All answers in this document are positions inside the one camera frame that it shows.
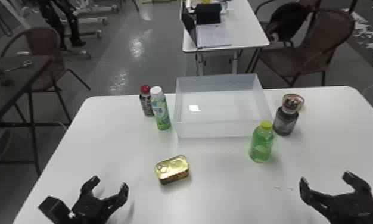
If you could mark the white papers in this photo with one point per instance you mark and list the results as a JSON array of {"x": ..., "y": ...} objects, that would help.
[{"x": 213, "y": 37}]

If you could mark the white side table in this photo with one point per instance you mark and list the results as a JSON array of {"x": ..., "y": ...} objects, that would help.
[{"x": 246, "y": 28}]

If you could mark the white capped green bottle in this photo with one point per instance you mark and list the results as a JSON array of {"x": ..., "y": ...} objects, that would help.
[{"x": 160, "y": 109}]

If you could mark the black box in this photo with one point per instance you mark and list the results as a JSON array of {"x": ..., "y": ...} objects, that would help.
[{"x": 208, "y": 14}]

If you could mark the brown chair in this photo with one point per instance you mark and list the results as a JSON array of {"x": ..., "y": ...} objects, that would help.
[
  {"x": 44, "y": 43},
  {"x": 318, "y": 47}
]

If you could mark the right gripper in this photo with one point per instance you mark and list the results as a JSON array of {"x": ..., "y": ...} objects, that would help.
[{"x": 355, "y": 209}]

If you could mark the dark grey bottle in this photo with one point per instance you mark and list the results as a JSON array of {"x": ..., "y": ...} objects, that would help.
[{"x": 286, "y": 120}]

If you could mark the dark side table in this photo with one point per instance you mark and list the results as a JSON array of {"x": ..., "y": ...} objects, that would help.
[{"x": 8, "y": 94}]

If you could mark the gold can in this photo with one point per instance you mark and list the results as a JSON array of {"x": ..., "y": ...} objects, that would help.
[{"x": 172, "y": 169}]

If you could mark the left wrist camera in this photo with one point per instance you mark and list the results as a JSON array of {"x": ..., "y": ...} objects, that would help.
[{"x": 53, "y": 209}]

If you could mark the yellow capped green bottle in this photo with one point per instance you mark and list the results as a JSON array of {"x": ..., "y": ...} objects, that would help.
[{"x": 261, "y": 144}]

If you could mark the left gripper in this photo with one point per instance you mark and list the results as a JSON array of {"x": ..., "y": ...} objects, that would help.
[{"x": 89, "y": 212}]

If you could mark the red capped dark bottle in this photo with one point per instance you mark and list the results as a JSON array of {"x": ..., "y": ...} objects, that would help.
[{"x": 146, "y": 103}]

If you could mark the clear box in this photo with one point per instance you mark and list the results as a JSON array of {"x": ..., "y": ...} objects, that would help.
[{"x": 221, "y": 119}]

